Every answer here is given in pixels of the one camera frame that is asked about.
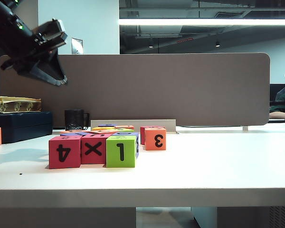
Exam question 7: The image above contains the brown desk divider panel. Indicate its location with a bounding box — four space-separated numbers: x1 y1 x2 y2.
0 52 271 128

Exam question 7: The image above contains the ceiling air vent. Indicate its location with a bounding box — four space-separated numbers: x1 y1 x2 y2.
215 11 245 19

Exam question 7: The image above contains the yellow patterned box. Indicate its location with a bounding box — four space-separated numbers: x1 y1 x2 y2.
0 96 42 114

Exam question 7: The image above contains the framed wall sign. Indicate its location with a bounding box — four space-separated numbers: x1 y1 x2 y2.
71 37 84 55

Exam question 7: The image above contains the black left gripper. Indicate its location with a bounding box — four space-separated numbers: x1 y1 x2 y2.
0 44 68 86

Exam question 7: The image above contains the black mug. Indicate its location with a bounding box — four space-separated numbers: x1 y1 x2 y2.
64 109 90 133

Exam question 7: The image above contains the green block 1 and C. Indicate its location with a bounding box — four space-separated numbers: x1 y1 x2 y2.
105 135 137 168

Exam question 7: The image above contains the red block X and U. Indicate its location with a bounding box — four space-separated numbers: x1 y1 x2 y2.
80 133 111 165

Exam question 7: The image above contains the grey under-desk cabinet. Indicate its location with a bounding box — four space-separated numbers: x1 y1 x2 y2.
191 206 285 228

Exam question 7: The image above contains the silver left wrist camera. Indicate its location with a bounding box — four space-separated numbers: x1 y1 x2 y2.
32 18 68 49

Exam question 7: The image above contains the dark computer monitor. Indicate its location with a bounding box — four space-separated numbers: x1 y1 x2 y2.
270 83 285 106

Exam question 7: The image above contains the orange block letter C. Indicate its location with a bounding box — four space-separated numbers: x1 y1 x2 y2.
91 130 119 135

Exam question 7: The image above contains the orange block 3 and Y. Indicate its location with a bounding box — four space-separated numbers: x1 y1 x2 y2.
144 127 167 151

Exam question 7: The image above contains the red block numeral 4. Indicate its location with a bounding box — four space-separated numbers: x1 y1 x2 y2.
48 135 83 170

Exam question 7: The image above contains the beige cable tray rail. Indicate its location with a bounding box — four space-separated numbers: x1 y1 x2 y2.
90 119 177 133

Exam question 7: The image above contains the navy hard case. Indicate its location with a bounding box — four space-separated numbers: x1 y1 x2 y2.
0 111 54 144

